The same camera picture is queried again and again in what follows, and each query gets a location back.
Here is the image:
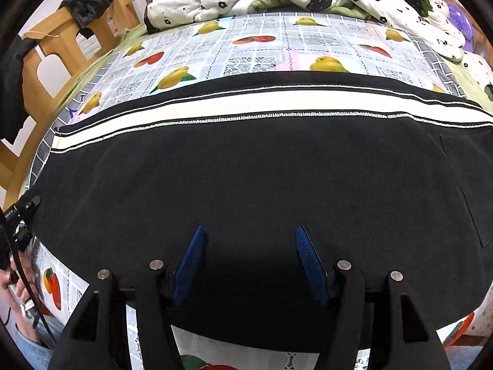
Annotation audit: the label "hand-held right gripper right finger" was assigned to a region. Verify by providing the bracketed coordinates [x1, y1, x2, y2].
[295, 224, 453, 370]

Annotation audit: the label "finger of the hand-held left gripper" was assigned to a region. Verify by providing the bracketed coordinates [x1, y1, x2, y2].
[10, 225, 35, 254]
[3, 195, 42, 221]

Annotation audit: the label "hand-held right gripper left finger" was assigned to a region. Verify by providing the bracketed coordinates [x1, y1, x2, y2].
[46, 224, 209, 370]

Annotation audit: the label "black pants with white stripe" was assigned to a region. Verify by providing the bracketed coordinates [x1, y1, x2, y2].
[29, 71, 493, 349]

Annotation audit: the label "person's left hand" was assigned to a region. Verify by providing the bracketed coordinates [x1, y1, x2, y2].
[0, 256, 41, 343]

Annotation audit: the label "person's blue jeans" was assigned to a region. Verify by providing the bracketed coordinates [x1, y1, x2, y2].
[8, 316, 64, 370]

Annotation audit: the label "black garment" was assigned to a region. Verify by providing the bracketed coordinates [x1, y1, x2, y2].
[0, 35, 41, 145]

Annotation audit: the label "dark grey garment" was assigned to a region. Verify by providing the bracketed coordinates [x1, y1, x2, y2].
[58, 0, 116, 39]

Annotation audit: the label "fruit print tablecloth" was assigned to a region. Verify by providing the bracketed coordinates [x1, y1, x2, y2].
[29, 11, 482, 370]

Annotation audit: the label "white quilt with black flowers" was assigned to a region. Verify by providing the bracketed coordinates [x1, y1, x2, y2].
[144, 0, 467, 64]

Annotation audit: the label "white black print cushion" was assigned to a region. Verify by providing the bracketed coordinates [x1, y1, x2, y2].
[460, 50, 493, 103]

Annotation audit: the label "purple plush toy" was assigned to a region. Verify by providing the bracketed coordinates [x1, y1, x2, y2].
[445, 2, 476, 52]

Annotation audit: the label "black cable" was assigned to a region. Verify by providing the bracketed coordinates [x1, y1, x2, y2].
[0, 208, 58, 343]

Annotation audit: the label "wooden bed frame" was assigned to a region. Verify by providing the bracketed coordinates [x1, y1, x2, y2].
[0, 0, 493, 201]

